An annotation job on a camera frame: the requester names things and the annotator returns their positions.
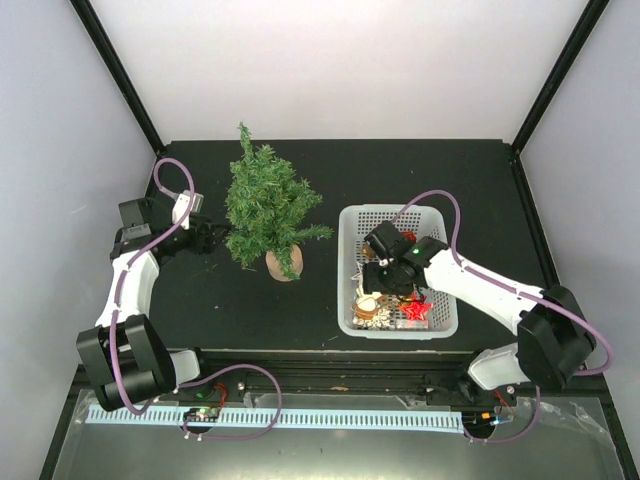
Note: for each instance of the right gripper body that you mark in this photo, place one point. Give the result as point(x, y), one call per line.
point(386, 282)

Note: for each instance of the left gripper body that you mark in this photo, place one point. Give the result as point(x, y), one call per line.
point(195, 245)

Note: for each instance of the small green christmas tree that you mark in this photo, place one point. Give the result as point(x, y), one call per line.
point(265, 204)

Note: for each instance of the white plastic mesh basket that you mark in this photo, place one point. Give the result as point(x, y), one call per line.
point(355, 222)

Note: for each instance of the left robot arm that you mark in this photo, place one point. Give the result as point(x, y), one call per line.
point(123, 352)

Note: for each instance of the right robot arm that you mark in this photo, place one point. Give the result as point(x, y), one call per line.
point(551, 341)

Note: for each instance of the silver star ornament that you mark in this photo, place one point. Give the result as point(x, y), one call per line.
point(357, 277)

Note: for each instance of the brown pine cone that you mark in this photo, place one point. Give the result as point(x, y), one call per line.
point(367, 252)

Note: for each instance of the red glitter star ornament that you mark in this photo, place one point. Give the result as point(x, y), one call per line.
point(416, 310)

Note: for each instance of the white snowflake ornament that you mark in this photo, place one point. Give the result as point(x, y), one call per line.
point(383, 319)

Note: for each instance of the red gift box ornament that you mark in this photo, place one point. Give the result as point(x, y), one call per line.
point(410, 236)

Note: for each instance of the small circuit board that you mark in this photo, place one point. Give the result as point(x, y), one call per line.
point(202, 414)

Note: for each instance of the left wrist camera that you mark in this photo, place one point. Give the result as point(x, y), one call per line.
point(184, 206)

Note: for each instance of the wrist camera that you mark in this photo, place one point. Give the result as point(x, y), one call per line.
point(387, 242)
point(184, 206)

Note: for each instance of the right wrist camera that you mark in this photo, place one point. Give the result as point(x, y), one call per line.
point(387, 242)

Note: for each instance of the black front rail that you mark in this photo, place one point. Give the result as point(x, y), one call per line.
point(430, 377)

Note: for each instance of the white slotted cable duct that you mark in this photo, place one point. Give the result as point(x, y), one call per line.
point(260, 418)

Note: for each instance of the black frame post left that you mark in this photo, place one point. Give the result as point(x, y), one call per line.
point(93, 26)

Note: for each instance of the black frame post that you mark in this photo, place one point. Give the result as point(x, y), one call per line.
point(580, 34)
point(93, 26)

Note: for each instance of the black frame post right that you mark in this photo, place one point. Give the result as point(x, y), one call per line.
point(580, 34)

